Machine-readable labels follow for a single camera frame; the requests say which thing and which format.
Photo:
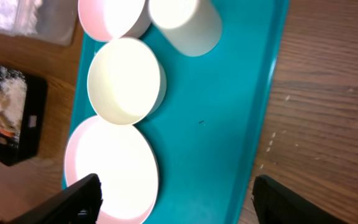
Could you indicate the pink bowl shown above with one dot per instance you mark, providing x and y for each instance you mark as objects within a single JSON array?
[{"x": 106, "y": 20}]

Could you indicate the clear plastic bin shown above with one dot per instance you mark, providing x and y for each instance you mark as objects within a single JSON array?
[{"x": 47, "y": 20}]

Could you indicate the white bowl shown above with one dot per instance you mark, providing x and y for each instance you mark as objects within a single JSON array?
[{"x": 126, "y": 82}]

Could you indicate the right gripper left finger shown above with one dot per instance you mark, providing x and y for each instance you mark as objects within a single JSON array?
[{"x": 78, "y": 203}]

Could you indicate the pink round plate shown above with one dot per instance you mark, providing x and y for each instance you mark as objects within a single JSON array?
[{"x": 125, "y": 164}]

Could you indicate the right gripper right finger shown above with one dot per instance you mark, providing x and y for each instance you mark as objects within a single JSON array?
[{"x": 276, "y": 204}]

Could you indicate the white napkin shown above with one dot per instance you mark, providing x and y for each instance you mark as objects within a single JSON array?
[{"x": 19, "y": 17}]

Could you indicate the black plastic tray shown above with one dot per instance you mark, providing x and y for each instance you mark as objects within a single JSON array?
[{"x": 22, "y": 107}]

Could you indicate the white upturned cup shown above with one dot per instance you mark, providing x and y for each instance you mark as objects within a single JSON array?
[{"x": 193, "y": 27}]

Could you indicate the teal serving tray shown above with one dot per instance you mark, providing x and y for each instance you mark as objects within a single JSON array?
[{"x": 206, "y": 131}]

